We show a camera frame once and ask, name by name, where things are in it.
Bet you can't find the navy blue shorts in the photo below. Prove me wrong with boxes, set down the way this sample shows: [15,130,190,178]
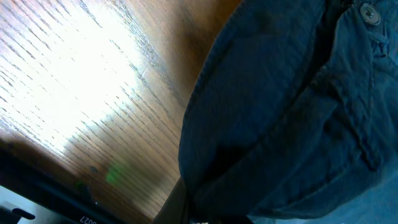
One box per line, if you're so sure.
[178,0,397,223]

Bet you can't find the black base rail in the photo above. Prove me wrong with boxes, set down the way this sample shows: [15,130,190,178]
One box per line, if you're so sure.
[1,149,122,224]

